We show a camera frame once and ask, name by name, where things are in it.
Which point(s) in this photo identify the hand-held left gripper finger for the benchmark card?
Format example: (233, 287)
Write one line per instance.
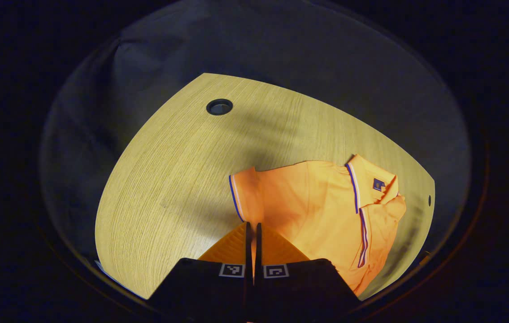
(258, 251)
(248, 251)

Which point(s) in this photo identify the orange T-shirt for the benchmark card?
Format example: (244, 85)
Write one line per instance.
(308, 202)

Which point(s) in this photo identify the black backdrop cloth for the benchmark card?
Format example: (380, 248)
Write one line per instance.
(281, 45)

